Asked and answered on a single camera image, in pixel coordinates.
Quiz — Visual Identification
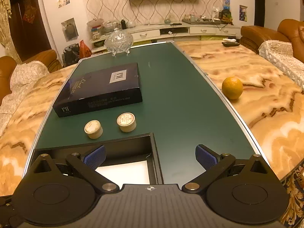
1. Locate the open black tray box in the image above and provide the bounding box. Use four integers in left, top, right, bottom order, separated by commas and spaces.
31, 133, 164, 184

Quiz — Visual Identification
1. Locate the red plastic bag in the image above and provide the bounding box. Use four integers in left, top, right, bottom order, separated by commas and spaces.
79, 40, 92, 59

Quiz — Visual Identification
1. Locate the round container white lid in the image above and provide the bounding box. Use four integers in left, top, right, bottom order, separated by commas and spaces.
116, 112, 137, 133

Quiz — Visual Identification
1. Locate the crystal glass lidded bowl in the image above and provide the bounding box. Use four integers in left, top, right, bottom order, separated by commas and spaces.
105, 29, 133, 56

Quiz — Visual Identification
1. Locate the white tv cabinet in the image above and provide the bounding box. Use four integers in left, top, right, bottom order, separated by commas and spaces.
89, 20, 242, 51

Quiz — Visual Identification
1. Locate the lace cover right sofa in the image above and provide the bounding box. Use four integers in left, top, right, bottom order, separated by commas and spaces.
258, 40, 304, 89

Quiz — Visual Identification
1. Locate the cream round container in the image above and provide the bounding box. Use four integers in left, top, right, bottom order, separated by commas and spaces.
84, 120, 103, 139

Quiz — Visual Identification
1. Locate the brown leather sofa left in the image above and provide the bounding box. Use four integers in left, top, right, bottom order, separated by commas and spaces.
1, 49, 62, 99

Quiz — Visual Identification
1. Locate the brown leather sofa right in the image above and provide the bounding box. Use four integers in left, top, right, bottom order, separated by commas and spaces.
240, 19, 304, 62

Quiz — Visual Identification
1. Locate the black remote control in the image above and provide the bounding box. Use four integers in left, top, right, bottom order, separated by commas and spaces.
222, 42, 240, 47

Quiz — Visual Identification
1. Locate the orange fruit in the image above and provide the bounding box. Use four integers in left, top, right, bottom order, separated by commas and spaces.
222, 77, 243, 100

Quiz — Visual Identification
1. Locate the white lace sofa cover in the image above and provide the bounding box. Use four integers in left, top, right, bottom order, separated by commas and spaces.
1, 61, 49, 135

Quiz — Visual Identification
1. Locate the dark blue cardboard box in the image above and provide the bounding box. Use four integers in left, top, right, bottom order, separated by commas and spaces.
53, 63, 143, 117

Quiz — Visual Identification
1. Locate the brown leather sofa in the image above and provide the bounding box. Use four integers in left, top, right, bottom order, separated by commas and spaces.
1, 49, 62, 99
240, 19, 304, 62

